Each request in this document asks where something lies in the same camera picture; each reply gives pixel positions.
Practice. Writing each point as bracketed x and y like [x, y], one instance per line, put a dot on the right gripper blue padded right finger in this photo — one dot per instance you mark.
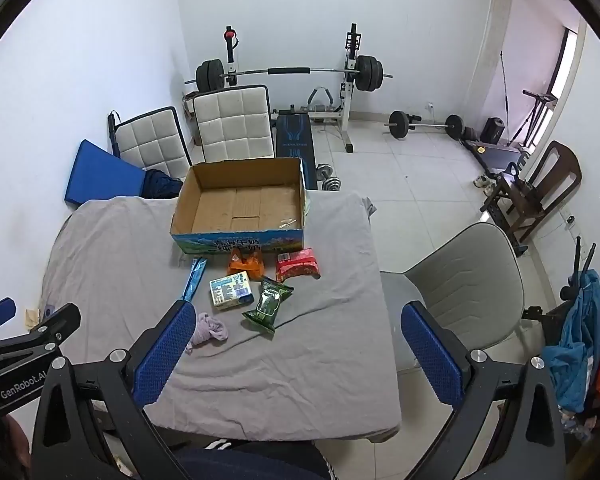
[440, 354]

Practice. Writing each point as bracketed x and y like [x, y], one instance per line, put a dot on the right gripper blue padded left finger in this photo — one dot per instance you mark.
[155, 354]

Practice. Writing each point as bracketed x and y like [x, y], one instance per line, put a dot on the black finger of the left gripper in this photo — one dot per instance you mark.
[57, 328]

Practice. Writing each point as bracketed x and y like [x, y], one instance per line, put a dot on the lilac cloth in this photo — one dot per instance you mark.
[207, 328]

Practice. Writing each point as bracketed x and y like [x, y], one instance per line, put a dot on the white blue tissue pack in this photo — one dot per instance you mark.
[231, 291]

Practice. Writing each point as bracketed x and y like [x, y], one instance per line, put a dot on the blue long snack bar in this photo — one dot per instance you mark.
[195, 275]

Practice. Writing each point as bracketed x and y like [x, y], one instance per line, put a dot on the green snack packet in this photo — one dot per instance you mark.
[272, 295]

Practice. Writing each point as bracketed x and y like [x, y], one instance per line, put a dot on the orange snack packet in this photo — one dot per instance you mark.
[250, 262]

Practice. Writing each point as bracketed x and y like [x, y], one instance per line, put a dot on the red snack packet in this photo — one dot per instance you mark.
[293, 264]

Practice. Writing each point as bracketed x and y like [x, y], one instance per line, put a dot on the grey plastic chair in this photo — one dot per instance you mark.
[471, 285]

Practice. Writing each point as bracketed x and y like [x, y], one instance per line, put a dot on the blue garment pile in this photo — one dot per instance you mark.
[574, 361]

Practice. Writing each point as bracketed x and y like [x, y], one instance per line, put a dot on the grey table cloth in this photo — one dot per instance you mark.
[326, 372]

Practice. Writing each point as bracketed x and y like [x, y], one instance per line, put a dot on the blue foam mat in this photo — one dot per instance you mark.
[98, 175]

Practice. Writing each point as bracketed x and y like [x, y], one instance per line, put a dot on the dark blue cloth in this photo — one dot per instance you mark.
[157, 185]

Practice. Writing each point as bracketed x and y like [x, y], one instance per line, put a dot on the open cardboard box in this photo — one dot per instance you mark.
[251, 204]

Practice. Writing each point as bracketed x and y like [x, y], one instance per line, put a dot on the white quilted chair left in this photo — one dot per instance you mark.
[151, 141]

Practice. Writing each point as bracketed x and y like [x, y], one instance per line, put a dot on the white quilted chair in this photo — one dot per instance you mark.
[234, 123]
[151, 141]

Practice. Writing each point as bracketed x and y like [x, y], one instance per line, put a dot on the dark wooden chair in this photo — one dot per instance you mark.
[518, 206]

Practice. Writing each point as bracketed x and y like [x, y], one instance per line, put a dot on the chrome dumbbell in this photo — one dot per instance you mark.
[326, 178]

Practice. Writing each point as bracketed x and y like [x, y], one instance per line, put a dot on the floor barbell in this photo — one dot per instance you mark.
[400, 124]

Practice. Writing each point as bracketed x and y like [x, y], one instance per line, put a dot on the white quilted chair right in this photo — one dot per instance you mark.
[234, 123]

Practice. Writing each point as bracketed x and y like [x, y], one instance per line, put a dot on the black blue weight bench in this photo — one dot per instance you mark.
[294, 140]

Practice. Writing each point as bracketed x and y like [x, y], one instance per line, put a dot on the barbell on rack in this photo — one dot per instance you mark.
[368, 73]

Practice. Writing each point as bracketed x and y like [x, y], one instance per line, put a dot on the white barbell rack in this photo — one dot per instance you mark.
[342, 117]

